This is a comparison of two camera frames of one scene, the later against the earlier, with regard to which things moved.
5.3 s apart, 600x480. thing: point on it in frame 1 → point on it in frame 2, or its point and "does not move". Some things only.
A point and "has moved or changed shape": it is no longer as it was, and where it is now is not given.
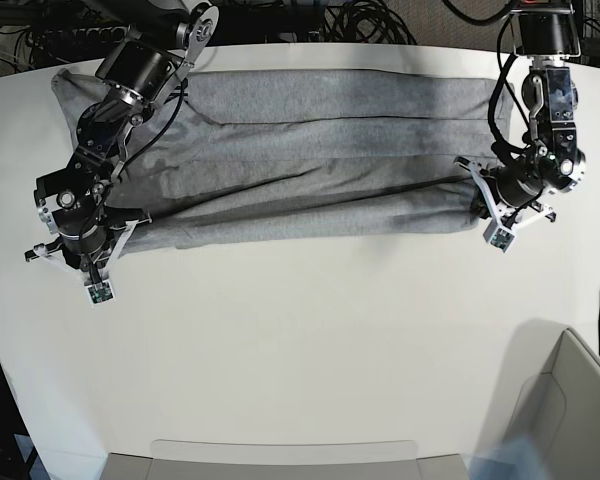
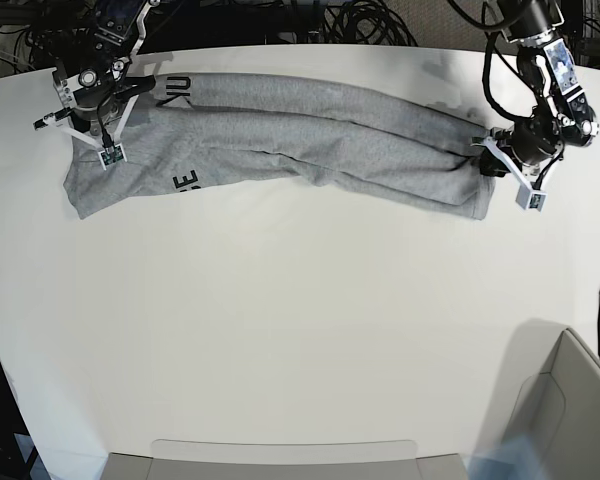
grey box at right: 563,398 does not move
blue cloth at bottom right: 515,459 does not move
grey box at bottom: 348,460 does not move
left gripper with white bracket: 74,204 → 95,106
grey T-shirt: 283,155 has moved or changed shape
